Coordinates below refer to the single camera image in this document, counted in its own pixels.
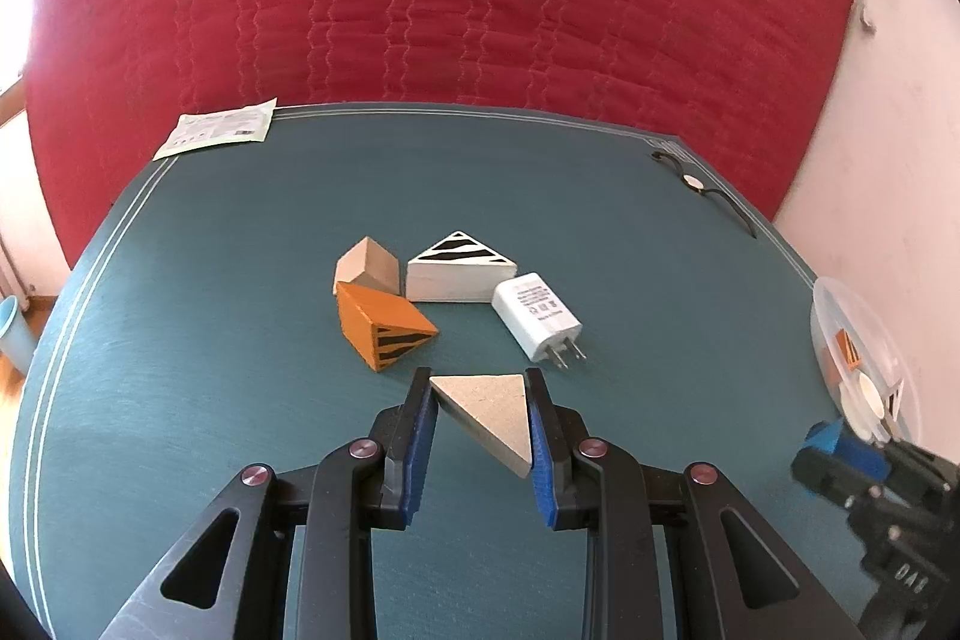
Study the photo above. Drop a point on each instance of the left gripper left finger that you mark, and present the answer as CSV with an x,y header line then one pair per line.
x,y
407,449

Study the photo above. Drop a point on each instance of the white usb charger plug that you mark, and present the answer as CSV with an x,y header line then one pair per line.
x,y
538,320

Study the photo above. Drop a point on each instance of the large beige wooden wedge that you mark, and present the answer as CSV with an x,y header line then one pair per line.
x,y
493,409

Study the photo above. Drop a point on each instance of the white zebra striped wedge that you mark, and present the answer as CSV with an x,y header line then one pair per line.
x,y
457,270

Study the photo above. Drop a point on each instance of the clear plastic basin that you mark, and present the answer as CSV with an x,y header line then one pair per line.
x,y
834,306

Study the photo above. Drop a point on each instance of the red quilted blanket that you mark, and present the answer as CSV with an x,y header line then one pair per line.
x,y
742,82

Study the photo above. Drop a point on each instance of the white paper leaflet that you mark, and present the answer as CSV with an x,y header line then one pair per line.
x,y
194,131

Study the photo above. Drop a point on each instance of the large orange wedge block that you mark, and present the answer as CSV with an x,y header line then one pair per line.
x,y
852,360

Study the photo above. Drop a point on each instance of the orange striped wedge block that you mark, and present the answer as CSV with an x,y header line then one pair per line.
x,y
381,327

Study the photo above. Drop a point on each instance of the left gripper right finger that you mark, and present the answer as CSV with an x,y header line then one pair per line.
x,y
553,432

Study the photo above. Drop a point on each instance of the blue wedge block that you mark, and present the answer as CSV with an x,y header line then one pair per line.
x,y
836,439

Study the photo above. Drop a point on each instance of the tall white zebra wedge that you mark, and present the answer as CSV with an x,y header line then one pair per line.
x,y
892,406

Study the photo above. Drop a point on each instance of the black strap wristwatch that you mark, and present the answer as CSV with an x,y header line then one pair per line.
x,y
694,183

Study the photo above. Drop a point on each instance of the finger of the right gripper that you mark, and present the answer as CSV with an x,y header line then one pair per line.
x,y
837,480

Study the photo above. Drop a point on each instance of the small beige wooden wedge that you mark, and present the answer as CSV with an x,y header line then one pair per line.
x,y
368,264

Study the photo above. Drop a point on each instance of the light blue waste bin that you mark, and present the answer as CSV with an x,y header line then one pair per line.
x,y
17,342

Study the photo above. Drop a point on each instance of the white ceramic bowl with saucer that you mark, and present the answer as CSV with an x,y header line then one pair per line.
x,y
865,410

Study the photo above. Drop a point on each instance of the teal table mat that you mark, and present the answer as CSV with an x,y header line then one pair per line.
x,y
436,372

